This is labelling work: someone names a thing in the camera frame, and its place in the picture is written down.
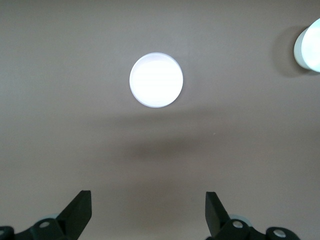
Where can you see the pink bowl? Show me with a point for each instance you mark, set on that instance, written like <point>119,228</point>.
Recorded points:
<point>156,80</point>

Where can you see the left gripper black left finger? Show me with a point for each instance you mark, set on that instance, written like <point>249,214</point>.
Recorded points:
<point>67,222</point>

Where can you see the brown table cover sheet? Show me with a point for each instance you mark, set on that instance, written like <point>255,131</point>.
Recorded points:
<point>75,100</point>

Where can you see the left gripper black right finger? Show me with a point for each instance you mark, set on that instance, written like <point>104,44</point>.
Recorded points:
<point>220,222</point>

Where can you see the white bowl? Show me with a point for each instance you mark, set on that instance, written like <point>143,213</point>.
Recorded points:
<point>310,47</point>

